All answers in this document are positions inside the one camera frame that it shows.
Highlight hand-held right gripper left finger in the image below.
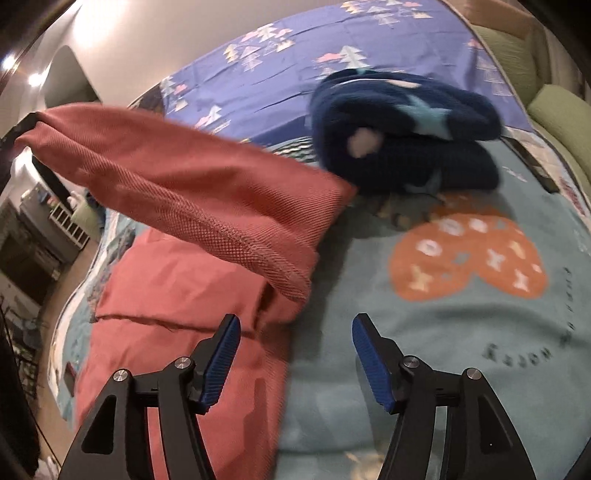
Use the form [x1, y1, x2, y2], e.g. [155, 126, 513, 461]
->
[58, 314, 242, 480]

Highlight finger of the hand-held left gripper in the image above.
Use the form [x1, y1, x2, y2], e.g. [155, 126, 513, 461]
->
[31, 156, 71, 205]
[0, 113, 41, 151]

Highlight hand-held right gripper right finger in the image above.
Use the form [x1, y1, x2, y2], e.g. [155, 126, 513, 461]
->
[352, 313, 539, 480]

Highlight red woven cloth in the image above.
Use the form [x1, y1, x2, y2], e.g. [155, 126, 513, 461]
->
[14, 104, 360, 480]

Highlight teal printed blanket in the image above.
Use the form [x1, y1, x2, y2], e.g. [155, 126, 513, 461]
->
[55, 134, 591, 480]

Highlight white shelf unit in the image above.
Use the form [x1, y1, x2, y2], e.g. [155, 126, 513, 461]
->
[45, 202, 91, 254]

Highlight navy fleece garment with stars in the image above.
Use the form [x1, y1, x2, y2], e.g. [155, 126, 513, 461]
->
[309, 69, 504, 195]

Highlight blue tree print bed sheet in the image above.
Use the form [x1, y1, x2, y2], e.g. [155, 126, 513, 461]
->
[129, 0, 532, 155]

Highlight black flat device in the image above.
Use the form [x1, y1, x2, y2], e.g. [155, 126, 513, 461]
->
[505, 136, 560, 195]

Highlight green cushion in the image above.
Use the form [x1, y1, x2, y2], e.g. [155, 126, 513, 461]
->
[526, 85, 591, 185]
[471, 23, 542, 108]

